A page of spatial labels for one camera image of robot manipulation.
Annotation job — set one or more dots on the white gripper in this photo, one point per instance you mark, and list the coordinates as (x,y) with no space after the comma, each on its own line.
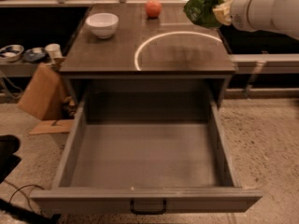
(244,11)

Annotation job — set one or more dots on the green rice chip bag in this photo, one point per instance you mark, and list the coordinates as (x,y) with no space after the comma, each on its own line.
(200,12)

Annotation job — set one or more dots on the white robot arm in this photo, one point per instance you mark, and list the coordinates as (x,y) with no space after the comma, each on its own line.
(277,16)

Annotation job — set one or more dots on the open grey top drawer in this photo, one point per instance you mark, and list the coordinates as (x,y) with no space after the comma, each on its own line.
(162,152)

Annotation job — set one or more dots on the red apple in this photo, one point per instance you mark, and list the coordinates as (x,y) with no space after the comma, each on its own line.
(153,8)

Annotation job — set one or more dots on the grey cabinet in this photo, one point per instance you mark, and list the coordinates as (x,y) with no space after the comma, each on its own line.
(147,60)

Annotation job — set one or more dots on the white bowl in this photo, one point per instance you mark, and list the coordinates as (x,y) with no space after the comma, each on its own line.
(103,25)

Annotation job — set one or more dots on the white cup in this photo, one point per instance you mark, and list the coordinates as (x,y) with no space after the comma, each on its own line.
(54,51)

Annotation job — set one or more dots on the dark blue bowl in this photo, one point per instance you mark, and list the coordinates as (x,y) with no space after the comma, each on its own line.
(34,55)

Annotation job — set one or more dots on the brown cardboard box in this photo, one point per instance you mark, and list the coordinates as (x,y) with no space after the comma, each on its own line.
(47,99)

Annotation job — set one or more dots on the grey low shelf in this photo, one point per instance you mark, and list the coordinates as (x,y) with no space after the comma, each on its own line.
(24,69)

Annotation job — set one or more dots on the blue patterned bowl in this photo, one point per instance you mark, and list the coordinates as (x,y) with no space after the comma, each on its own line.
(11,53)

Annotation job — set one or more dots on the black chair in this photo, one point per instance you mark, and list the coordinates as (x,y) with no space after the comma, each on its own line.
(9,145)

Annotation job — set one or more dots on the black drawer handle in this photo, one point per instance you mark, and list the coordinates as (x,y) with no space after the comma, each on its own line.
(148,209)

